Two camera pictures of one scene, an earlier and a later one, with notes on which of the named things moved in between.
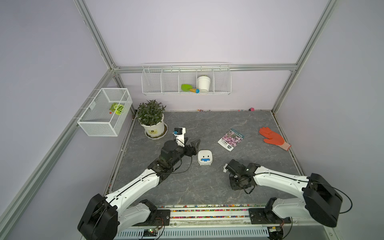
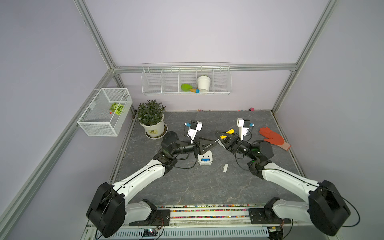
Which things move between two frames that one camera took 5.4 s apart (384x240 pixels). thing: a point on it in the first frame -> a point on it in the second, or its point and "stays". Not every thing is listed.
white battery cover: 225,170 stays
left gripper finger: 195,144 -> 205,145
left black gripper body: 187,151 stays
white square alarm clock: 205,157 stays
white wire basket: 105,114 stays
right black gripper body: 235,183 -> 240,147
